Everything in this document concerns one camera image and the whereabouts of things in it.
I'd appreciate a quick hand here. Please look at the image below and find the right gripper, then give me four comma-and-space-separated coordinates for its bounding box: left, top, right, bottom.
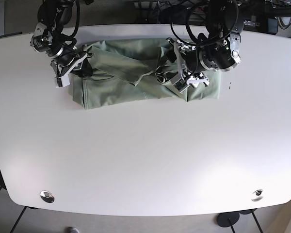
30, 23, 93, 78

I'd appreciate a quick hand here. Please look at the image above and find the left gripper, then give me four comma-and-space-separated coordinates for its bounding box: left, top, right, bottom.
167, 33, 241, 87

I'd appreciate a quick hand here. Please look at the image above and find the sage green polo shirt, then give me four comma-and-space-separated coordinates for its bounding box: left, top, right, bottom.
70, 38, 221, 110

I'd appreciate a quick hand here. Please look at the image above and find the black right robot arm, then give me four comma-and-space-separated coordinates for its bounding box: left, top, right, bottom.
30, 0, 93, 87

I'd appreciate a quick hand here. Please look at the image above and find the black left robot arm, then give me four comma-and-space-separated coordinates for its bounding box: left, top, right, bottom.
165, 0, 244, 93

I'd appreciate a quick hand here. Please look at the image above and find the black power adapter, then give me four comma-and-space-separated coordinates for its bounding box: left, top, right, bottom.
159, 6, 186, 24

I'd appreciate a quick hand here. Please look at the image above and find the black electronics box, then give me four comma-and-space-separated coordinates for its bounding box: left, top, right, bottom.
267, 18, 278, 35

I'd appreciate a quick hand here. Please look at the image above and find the left chrome table grommet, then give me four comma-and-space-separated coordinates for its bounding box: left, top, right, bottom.
40, 190, 55, 203

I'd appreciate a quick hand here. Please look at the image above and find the chrome table grommet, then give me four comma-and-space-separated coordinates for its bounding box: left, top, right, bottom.
40, 190, 55, 203
251, 189, 264, 202

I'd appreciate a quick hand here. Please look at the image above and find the right chrome table grommet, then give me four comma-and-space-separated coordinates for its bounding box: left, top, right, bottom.
251, 189, 264, 202

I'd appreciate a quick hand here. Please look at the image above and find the black round stand base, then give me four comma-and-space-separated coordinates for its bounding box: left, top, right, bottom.
216, 212, 240, 228

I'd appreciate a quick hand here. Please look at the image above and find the grey sneaker shoe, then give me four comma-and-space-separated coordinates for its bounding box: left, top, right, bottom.
67, 227, 80, 233

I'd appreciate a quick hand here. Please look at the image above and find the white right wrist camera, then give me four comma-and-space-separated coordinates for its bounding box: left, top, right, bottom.
54, 75, 70, 88

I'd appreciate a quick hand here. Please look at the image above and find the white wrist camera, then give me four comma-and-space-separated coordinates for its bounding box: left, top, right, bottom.
170, 75, 189, 93
54, 75, 70, 88

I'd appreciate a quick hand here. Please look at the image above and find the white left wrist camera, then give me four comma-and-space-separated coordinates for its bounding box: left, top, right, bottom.
170, 75, 189, 93

